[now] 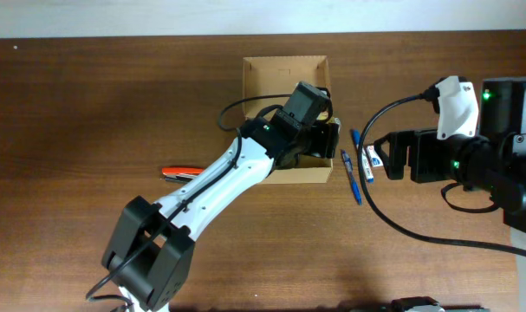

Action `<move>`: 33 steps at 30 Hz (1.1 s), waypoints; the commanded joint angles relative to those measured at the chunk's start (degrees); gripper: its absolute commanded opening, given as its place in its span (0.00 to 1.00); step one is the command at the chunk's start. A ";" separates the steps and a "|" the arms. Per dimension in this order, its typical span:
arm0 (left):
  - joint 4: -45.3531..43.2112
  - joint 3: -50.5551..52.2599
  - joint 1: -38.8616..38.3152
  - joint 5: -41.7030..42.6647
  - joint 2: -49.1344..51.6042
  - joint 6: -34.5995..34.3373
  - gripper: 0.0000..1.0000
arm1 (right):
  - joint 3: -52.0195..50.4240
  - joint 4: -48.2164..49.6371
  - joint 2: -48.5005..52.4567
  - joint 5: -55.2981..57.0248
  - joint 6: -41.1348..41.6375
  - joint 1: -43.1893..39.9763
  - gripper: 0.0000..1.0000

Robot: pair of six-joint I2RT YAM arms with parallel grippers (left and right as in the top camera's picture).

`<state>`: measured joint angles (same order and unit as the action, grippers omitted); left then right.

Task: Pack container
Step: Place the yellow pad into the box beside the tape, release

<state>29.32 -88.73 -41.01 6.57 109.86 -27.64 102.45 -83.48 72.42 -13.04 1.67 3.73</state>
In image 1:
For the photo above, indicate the blue white staples box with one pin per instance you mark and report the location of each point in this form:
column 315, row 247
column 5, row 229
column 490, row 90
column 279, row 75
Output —
column 374, row 158

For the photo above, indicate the blue white marker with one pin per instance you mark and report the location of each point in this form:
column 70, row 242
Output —
column 364, row 161

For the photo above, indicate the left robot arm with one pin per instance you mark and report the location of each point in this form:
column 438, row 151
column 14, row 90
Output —
column 149, row 254

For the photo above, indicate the brown cardboard box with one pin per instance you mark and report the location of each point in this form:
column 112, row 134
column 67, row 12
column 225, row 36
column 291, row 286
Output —
column 279, row 75

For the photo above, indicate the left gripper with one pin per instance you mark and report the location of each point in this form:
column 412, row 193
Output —
column 327, row 140

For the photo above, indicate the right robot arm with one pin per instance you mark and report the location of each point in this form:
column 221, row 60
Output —
column 479, row 143

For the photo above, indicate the red black stapler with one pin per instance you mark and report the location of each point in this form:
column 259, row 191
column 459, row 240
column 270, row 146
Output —
column 181, row 175

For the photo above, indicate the blue ballpoint pen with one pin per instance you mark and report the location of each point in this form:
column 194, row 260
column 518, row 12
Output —
column 350, row 174

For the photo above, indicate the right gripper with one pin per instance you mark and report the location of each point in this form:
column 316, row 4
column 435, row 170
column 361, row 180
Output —
column 418, row 155

